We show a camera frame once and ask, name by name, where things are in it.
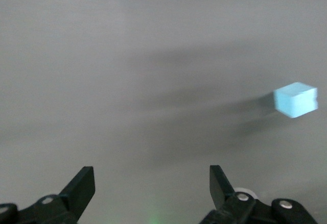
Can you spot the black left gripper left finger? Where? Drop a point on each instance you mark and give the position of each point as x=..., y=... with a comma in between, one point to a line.
x=64, y=203

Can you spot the grey table cover cloth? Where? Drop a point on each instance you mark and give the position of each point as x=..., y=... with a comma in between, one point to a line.
x=127, y=55

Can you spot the light blue foam block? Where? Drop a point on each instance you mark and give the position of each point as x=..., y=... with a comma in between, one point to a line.
x=295, y=100

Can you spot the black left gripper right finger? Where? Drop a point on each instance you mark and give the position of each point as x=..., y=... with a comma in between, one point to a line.
x=230, y=208

